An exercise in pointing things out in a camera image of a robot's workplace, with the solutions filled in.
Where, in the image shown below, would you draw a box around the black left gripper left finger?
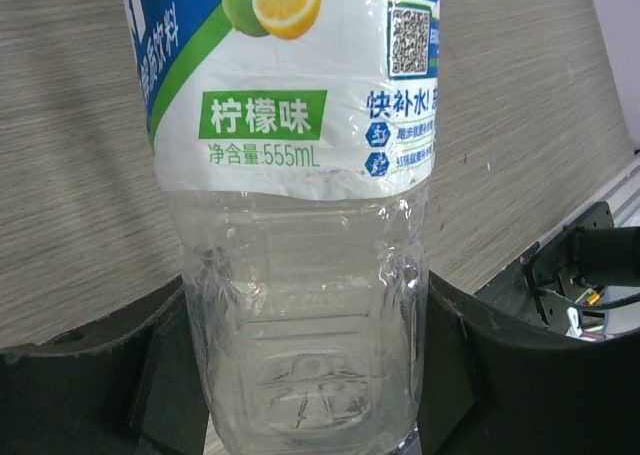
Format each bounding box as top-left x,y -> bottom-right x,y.
1,278 -> 209,454

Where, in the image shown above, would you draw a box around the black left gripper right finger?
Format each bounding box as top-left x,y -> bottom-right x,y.
417,274 -> 639,454

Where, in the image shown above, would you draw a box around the clear bottle blue white label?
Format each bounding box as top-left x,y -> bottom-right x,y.
123,0 -> 440,454

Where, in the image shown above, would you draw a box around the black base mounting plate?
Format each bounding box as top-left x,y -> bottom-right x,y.
475,202 -> 639,341

